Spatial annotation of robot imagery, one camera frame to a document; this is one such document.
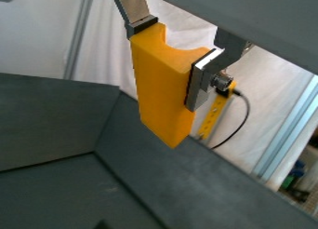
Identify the yellow arch block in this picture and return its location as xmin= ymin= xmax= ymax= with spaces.
xmin=131 ymin=22 xmax=210 ymax=148

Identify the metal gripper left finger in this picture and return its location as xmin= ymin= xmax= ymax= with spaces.
xmin=115 ymin=0 xmax=158 ymax=38

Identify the black cable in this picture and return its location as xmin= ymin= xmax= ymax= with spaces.
xmin=210 ymin=88 xmax=252 ymax=150

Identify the aluminium frame post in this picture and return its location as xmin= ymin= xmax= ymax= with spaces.
xmin=63 ymin=0 xmax=94 ymax=80

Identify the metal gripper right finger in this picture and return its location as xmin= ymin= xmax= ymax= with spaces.
xmin=186 ymin=29 xmax=248 ymax=112

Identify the yellow perforated bracket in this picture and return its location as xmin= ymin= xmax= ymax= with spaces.
xmin=197 ymin=82 xmax=237 ymax=140

